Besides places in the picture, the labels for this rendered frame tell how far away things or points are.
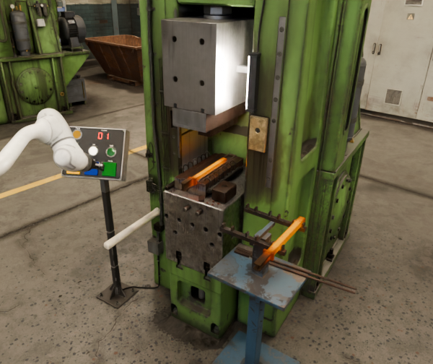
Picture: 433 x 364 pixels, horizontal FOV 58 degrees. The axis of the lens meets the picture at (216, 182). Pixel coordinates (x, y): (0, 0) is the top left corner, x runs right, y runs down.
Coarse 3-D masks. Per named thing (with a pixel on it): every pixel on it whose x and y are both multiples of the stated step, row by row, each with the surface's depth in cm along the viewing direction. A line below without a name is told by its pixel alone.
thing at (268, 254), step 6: (294, 222) 174; (300, 222) 174; (288, 228) 170; (294, 228) 170; (282, 234) 166; (288, 234) 166; (276, 240) 161; (282, 240) 161; (270, 246) 158; (276, 246) 158; (264, 252) 154; (270, 252) 153; (276, 252) 158; (258, 258) 150; (264, 258) 150; (270, 258) 154; (258, 264) 147; (264, 264) 150; (258, 270) 147
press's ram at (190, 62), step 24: (168, 24) 177; (192, 24) 171; (216, 24) 165; (240, 24) 182; (168, 48) 182; (192, 48) 175; (216, 48) 169; (240, 48) 188; (168, 72) 187; (192, 72) 180; (216, 72) 174; (240, 72) 193; (168, 96) 192; (192, 96) 185; (216, 96) 179; (240, 96) 200
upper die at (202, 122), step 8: (240, 104) 213; (176, 112) 194; (184, 112) 191; (192, 112) 188; (224, 112) 200; (232, 112) 207; (240, 112) 215; (176, 120) 195; (184, 120) 193; (192, 120) 190; (200, 120) 188; (208, 120) 188; (216, 120) 195; (224, 120) 202; (192, 128) 192; (200, 128) 190; (208, 128) 190
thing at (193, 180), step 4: (220, 160) 225; (224, 160) 227; (212, 164) 221; (216, 164) 221; (220, 164) 223; (208, 168) 215; (212, 168) 216; (200, 172) 211; (204, 172) 211; (208, 172) 213; (196, 176) 206; (200, 176) 207; (184, 180) 199; (188, 180) 199; (192, 180) 202; (196, 180) 203; (184, 184) 196; (188, 184) 200; (192, 184) 203; (184, 188) 198; (188, 188) 200
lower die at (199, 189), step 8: (208, 160) 232; (216, 160) 230; (240, 160) 231; (192, 168) 222; (200, 168) 219; (216, 168) 218; (224, 168) 219; (232, 168) 224; (176, 176) 212; (184, 176) 210; (192, 176) 208; (208, 176) 210; (216, 176) 210; (224, 176) 218; (176, 184) 212; (200, 184) 203; (208, 184) 204; (192, 192) 208; (200, 192) 205
